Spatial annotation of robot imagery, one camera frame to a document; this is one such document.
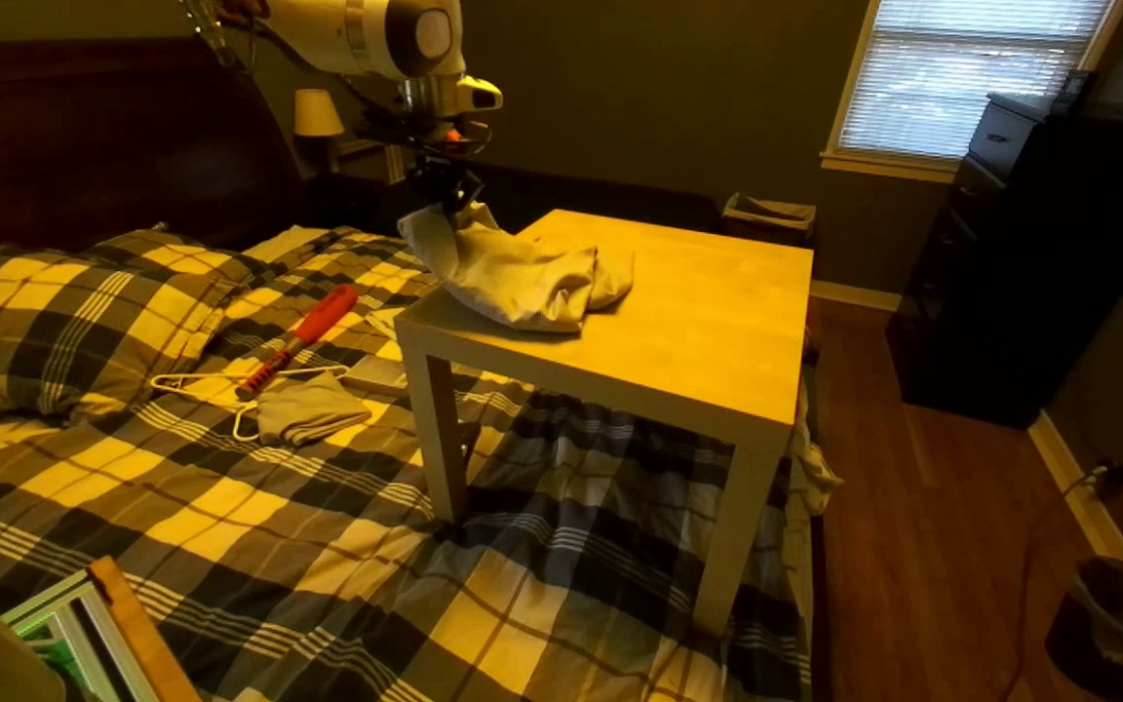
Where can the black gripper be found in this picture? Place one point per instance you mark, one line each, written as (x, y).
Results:
(455, 153)

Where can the light grey cloth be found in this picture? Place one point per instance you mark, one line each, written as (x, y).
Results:
(524, 279)

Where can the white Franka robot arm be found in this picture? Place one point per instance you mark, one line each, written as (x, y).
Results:
(352, 32)

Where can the dark low couch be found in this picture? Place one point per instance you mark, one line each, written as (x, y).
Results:
(614, 197)

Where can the small white table lamp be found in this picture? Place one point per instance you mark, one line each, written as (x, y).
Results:
(317, 115)

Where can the grey face mask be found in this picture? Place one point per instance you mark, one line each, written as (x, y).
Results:
(308, 413)

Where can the light wooden square table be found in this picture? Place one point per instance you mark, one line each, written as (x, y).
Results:
(705, 327)

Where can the dark wooden headboard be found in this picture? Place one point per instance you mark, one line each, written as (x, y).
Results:
(95, 144)

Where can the plaid yellow black blanket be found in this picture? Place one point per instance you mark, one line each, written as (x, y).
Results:
(234, 521)

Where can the plaid pillow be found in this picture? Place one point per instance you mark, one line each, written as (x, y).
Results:
(66, 316)

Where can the black dresser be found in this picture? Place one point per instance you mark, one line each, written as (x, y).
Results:
(1041, 258)

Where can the black trash bin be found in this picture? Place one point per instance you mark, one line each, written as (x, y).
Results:
(1119, 638)

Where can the bright window with white frame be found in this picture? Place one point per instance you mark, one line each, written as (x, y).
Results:
(966, 81)

